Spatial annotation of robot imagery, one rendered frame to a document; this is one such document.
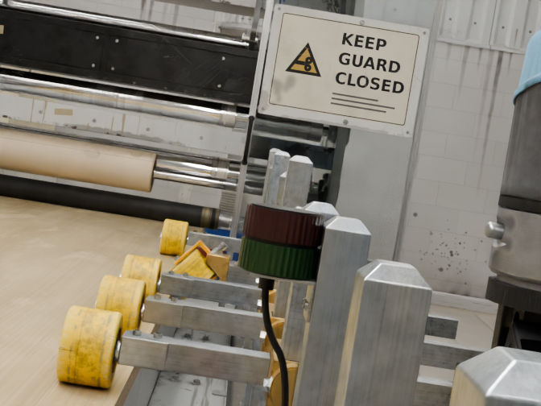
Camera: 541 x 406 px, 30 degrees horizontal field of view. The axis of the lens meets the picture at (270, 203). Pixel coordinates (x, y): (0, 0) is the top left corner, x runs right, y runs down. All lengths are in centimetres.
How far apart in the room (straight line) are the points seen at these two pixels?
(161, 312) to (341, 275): 58
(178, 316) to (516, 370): 106
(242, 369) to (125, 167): 206
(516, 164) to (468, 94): 890
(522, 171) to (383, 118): 246
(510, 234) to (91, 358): 56
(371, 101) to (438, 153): 641
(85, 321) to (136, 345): 6
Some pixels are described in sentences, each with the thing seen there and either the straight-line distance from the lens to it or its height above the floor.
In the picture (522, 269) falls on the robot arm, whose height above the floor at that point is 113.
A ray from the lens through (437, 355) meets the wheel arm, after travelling 134.
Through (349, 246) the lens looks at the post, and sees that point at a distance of 75.
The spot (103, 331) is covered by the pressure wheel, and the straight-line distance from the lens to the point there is 105.
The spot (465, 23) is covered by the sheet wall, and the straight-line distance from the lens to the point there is 956.
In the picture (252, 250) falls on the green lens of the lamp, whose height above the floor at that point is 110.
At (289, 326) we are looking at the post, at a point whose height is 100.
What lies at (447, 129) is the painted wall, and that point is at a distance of 946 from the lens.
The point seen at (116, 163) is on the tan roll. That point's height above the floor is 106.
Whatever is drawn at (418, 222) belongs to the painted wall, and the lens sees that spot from 944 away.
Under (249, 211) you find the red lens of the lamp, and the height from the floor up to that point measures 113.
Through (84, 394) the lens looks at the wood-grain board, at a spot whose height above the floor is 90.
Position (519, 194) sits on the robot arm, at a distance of 60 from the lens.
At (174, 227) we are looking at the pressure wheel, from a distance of 229.
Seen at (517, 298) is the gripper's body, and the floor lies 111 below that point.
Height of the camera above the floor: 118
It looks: 3 degrees down
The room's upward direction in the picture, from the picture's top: 9 degrees clockwise
